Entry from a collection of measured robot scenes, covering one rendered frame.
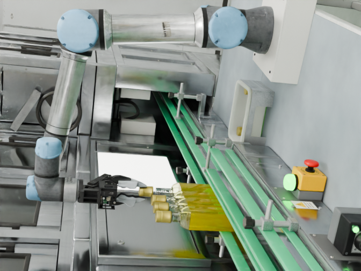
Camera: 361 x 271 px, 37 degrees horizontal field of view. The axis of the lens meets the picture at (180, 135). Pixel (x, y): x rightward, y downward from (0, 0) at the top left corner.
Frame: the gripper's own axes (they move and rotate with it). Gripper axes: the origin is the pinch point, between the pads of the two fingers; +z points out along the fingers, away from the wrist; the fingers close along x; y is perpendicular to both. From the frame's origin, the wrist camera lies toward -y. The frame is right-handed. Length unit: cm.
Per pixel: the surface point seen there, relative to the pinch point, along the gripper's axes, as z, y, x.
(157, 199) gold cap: 4.2, 7.2, 0.5
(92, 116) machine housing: -14, -96, -3
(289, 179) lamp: 34, 34, 20
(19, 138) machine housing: -48, -88, -14
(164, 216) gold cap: 4.8, 18.8, 0.4
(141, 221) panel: 1.6, -4.4, -12.8
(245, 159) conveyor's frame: 30.9, 5.2, 14.9
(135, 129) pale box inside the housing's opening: 8, -107, -12
